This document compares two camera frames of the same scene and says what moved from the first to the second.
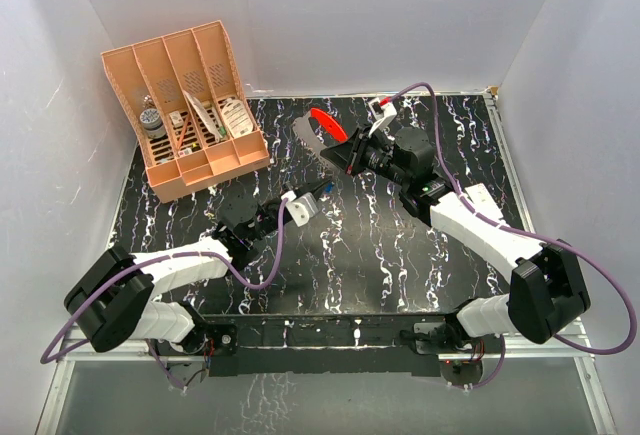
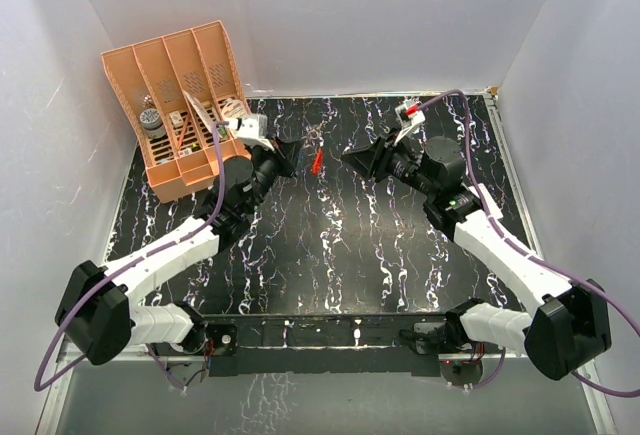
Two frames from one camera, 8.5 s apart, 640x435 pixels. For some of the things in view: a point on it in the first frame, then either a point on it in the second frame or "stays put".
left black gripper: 300,190 to 286,155
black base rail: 249,345 stays put
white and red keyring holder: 333,130 to 317,163
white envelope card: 208,115 stays put
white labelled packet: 237,117 stays put
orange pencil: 183,131 stays put
